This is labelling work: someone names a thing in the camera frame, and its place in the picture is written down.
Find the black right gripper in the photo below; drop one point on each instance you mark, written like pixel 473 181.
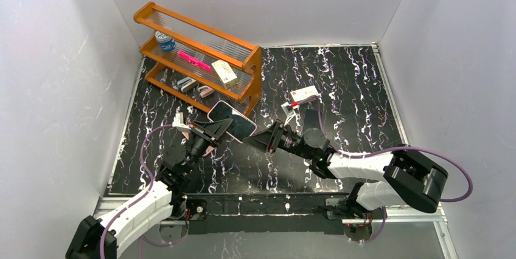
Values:
pixel 276 137

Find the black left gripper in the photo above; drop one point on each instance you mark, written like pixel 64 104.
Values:
pixel 204 133

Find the phone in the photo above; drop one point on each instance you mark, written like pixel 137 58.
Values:
pixel 240 127
pixel 311 119

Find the pink phone case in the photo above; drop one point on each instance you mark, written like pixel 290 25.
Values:
pixel 208 151

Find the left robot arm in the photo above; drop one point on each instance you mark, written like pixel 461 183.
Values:
pixel 111 234

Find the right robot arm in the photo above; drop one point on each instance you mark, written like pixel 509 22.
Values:
pixel 400 176

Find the pink white stapler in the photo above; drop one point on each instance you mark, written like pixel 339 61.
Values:
pixel 205 91

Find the white yellow small box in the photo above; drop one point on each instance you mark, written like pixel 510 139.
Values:
pixel 225 73

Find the white red flat box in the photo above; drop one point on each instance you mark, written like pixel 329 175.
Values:
pixel 303 95

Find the orange wooden shelf rack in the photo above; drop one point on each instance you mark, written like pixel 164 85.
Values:
pixel 208 45

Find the pink highlighter pen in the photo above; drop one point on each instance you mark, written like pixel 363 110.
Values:
pixel 194 61

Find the blue white round jar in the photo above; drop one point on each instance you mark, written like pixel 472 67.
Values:
pixel 165 42

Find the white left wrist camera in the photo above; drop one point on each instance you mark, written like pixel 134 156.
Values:
pixel 178 123

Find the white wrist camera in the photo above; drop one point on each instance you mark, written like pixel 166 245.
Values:
pixel 289 110
pixel 178 123

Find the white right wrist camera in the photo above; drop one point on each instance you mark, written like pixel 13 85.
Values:
pixel 289 110

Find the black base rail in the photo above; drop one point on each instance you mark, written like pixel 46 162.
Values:
pixel 201 214

